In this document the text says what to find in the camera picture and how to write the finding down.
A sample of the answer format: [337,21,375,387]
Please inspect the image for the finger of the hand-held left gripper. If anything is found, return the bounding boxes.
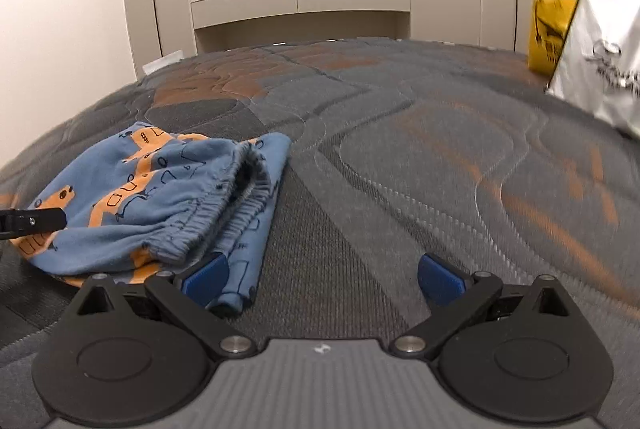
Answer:
[0,207,68,241]

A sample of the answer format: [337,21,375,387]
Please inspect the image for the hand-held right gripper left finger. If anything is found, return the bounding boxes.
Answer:
[62,252,257,358]

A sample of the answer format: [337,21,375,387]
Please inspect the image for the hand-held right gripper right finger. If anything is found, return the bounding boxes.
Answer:
[389,252,584,358]

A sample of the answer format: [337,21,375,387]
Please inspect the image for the blue orange printed pants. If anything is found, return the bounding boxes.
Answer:
[12,122,293,316]

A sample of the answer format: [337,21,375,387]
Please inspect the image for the grey orange quilted mattress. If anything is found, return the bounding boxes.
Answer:
[0,36,640,410]

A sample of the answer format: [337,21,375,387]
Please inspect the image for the white paper sheet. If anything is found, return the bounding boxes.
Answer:
[142,50,186,76]

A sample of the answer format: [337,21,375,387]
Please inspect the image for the yellow plastic bag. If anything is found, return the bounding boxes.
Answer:
[529,0,578,75]

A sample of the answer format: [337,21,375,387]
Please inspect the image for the white plastic bag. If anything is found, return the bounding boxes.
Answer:
[545,0,640,139]

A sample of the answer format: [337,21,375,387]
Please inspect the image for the beige window cabinet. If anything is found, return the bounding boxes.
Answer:
[190,0,483,54]

